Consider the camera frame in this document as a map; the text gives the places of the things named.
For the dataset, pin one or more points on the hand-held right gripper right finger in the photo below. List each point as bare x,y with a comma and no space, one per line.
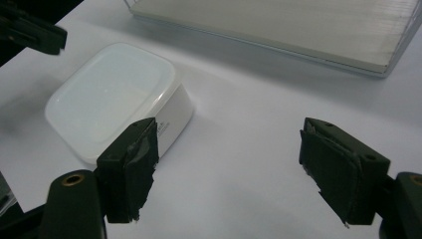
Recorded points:
341,172

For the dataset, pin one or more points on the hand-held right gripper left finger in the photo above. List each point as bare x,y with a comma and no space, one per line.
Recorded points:
132,172

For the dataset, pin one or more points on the white plastic box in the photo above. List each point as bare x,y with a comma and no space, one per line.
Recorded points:
112,99

